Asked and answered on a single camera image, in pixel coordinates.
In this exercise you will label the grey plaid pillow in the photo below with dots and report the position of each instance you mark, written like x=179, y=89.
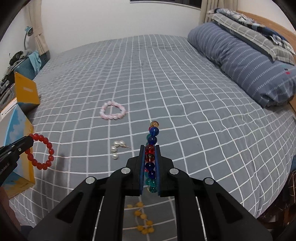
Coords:
x=266, y=39

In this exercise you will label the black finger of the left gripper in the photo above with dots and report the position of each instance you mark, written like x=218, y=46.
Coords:
x=10, y=153

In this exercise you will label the blue desk lamp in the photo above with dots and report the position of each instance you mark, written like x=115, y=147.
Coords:
x=29, y=31

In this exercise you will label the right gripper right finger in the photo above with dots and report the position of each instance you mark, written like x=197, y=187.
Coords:
x=204, y=209

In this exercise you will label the beige curtain left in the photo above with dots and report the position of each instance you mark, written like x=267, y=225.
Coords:
x=33, y=14

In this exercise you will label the teal cloth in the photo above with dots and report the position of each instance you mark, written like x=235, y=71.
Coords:
x=35, y=61

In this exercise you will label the blue yellow cardboard box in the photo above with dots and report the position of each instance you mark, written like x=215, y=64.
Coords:
x=15, y=125

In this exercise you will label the white pearl earrings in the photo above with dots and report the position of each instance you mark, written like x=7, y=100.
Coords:
x=114, y=148

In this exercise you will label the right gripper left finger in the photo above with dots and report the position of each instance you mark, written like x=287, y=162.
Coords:
x=94, y=209

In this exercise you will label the dark window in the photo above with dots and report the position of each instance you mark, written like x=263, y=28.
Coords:
x=191, y=3

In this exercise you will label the grey hard suitcase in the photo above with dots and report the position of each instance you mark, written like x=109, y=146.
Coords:
x=7, y=90

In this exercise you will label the black clutter on suitcases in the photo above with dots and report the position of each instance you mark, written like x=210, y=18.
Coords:
x=19, y=56

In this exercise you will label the teal suitcase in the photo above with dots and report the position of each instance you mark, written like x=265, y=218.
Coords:
x=25, y=68

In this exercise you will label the blue striped rolled duvet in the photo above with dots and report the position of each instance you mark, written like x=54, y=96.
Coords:
x=267, y=82

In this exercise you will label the wooden headboard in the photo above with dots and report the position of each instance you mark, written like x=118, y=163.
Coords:
x=290, y=36

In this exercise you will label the grey checked bed sheet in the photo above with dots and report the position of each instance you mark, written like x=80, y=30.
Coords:
x=110, y=91

